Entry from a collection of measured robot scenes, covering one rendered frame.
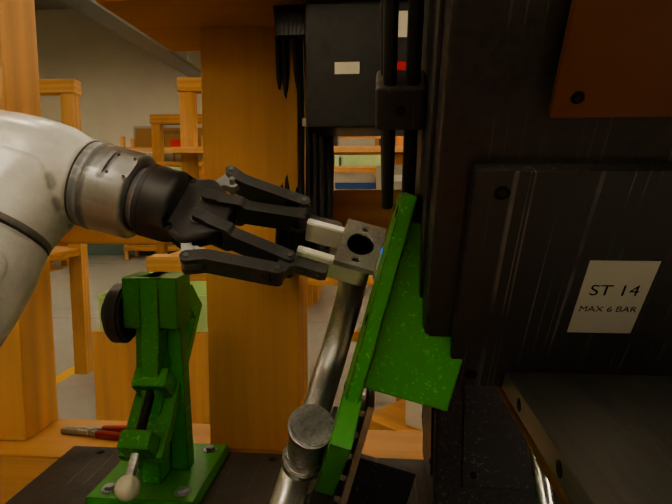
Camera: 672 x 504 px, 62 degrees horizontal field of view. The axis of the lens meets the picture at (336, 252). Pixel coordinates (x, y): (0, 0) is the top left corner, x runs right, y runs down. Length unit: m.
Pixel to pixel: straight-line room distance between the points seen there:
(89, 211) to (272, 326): 0.36
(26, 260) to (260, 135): 0.37
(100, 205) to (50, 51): 11.85
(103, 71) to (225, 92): 11.04
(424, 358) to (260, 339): 0.43
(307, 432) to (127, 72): 11.31
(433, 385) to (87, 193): 0.36
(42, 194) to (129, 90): 11.02
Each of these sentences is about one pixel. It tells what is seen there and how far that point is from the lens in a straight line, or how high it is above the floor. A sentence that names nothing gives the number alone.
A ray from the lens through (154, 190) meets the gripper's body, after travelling 0.57.
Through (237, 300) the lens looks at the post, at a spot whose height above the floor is 1.11.
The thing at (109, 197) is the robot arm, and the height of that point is 1.27.
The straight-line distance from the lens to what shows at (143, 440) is 0.71.
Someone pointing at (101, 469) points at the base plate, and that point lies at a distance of 0.87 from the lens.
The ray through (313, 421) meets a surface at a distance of 0.47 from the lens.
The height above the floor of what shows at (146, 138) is 2.22.
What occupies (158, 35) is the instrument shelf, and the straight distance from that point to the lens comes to 0.92.
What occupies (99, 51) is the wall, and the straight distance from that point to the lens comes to 11.96.
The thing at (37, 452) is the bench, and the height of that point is 0.88.
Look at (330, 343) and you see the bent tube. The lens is 0.62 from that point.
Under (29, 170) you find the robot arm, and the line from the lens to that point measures 0.60.
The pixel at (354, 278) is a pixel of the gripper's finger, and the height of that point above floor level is 1.19.
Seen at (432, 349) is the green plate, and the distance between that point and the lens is 0.46.
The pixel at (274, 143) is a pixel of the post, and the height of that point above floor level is 1.34.
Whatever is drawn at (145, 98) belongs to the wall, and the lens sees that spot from 11.46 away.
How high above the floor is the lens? 1.28
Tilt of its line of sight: 6 degrees down
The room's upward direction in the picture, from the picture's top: straight up
